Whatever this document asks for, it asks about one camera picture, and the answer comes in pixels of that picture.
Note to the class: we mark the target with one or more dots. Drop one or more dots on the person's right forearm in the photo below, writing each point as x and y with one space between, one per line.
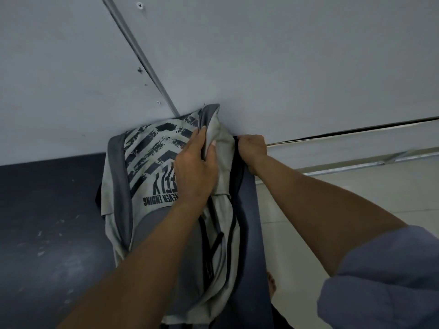
319 215

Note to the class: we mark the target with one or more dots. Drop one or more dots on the person's left forearm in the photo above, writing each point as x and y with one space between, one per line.
144 267

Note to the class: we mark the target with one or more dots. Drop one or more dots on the grey metal wall strip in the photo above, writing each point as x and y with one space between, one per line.
142 58

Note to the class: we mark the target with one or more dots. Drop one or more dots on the blue shirt sleeve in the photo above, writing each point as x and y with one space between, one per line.
384 280

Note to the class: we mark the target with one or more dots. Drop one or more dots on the grey backpack with black print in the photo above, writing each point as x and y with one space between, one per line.
154 157

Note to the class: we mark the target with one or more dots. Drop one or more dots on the metal floor rail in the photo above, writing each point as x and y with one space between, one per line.
370 162

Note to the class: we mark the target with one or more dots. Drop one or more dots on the dark trousers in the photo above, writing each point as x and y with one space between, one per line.
282 318

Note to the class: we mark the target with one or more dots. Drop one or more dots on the person's left hand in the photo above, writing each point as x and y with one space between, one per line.
192 174

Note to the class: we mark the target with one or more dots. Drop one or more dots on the person's bare foot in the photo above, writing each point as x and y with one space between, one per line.
271 285

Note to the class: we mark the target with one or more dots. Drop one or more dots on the person's left thumb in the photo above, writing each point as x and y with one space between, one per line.
211 152

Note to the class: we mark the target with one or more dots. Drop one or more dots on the person's right hand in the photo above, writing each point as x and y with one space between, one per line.
253 153

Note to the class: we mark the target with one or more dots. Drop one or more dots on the person's right fingers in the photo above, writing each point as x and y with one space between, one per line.
250 143

